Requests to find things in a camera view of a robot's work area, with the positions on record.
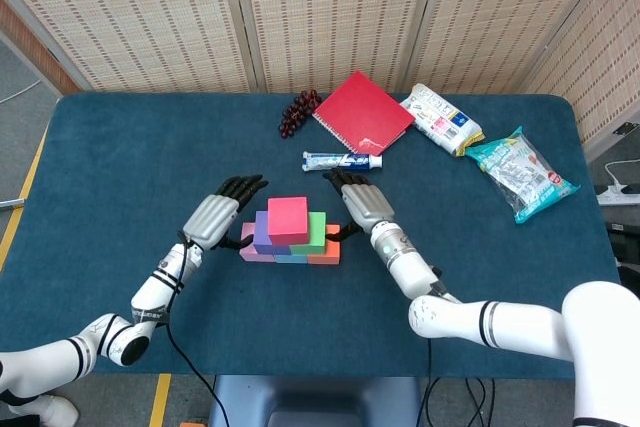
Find white power strip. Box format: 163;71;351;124
597;184;640;207

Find teal clear snack bag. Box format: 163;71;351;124
464;126;582;226

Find orange foam cube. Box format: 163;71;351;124
306;223;342;267

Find red spiral notebook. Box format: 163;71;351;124
311;70;417;157

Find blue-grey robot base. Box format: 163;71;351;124
207;375;424;427

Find teal felt table cloth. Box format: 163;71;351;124
0;91;640;381

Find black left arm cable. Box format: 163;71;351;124
164;230;226;427

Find white power cord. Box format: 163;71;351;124
604;159;640;188

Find black floor cables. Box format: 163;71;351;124
417;336;501;427

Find black equipment case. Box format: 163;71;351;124
604;220;640;298

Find green foam cube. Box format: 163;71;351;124
288;211;328;256

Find grey floor cable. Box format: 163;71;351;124
0;79;44;104

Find dark red grape bunch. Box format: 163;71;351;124
277;89;323;140

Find blue white toothpaste tube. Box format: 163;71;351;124
301;150;384;173

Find purple foam cube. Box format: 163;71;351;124
252;210;293;256

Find pink foam cube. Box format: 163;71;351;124
239;221;277;263

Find white yellow-edged snack bag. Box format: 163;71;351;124
399;82;486;157

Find red foam cube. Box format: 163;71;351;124
266;196;310;247

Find woven bamboo folding screen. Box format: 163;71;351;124
0;0;640;148

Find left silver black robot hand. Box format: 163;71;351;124
182;173;270;251

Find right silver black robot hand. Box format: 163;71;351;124
322;168;396;242

